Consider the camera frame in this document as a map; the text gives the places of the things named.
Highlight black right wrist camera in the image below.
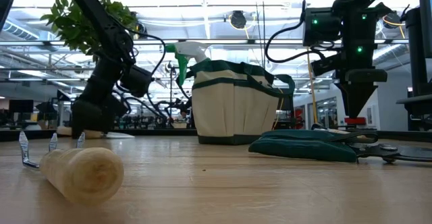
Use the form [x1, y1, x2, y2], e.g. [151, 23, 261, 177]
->
[310, 53, 342, 77]

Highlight black ceiling cord reel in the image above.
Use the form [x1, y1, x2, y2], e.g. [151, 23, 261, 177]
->
[136, 22, 149, 40]
[230, 10, 248, 30]
[383, 9, 406, 30]

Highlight red box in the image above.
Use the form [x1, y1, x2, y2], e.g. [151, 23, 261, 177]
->
[344, 117, 367, 126]

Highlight wooden handled hand rake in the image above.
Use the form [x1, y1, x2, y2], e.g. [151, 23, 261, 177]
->
[18, 131, 125, 205]

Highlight yellow hanging power cord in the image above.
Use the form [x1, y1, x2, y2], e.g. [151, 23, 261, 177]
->
[305, 47, 320, 126]

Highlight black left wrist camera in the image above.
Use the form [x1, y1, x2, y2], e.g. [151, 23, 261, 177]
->
[119, 65, 153, 99]

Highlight cream canvas green-trimmed gardening bag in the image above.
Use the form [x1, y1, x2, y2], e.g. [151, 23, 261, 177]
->
[175, 59, 296, 146]

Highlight black background monitor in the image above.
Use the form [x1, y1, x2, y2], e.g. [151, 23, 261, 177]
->
[8, 99, 34, 114]

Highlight green handled pruning shears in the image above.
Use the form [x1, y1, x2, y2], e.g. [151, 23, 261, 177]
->
[248, 128, 432, 165]

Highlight black equipment stand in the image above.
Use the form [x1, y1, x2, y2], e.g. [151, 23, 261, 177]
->
[396, 0, 432, 132]

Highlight black aluminium table frame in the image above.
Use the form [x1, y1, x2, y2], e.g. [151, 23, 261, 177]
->
[0, 128, 432, 143]

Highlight green leafy potted tree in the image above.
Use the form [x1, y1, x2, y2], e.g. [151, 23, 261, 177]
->
[40, 0, 139, 63]

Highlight white green trigger spray bottle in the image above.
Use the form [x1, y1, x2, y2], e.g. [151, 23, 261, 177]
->
[165, 41, 212, 86]

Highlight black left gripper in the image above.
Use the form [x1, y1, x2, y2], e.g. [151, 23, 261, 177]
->
[72, 53, 134, 139]

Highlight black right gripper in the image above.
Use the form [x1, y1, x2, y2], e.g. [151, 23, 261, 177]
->
[335, 11, 388, 119]

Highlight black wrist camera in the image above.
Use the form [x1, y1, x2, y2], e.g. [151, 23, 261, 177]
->
[310, 53, 342, 77]
[119, 65, 153, 99]

